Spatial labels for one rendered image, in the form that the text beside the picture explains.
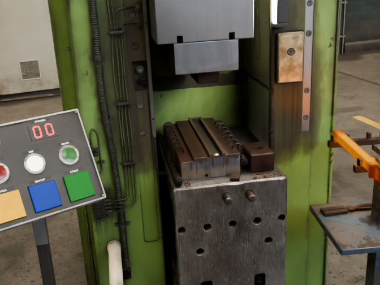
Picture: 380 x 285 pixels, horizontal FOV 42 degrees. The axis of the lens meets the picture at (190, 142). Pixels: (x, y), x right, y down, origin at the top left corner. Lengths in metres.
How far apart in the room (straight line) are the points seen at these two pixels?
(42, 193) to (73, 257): 1.68
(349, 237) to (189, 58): 0.74
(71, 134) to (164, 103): 0.66
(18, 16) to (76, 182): 5.36
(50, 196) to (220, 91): 0.94
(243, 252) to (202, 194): 0.27
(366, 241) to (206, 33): 0.80
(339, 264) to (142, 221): 1.39
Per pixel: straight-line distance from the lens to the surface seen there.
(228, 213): 1.67
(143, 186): 1.80
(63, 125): 1.50
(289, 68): 1.76
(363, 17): 9.16
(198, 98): 2.08
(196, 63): 1.55
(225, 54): 1.56
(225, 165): 1.66
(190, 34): 1.53
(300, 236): 2.05
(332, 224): 1.71
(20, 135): 1.46
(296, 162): 1.90
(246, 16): 1.56
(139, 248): 1.92
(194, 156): 1.65
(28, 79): 6.82
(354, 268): 2.92
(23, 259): 3.16
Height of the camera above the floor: 1.59
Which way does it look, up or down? 20 degrees down
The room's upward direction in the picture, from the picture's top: 3 degrees counter-clockwise
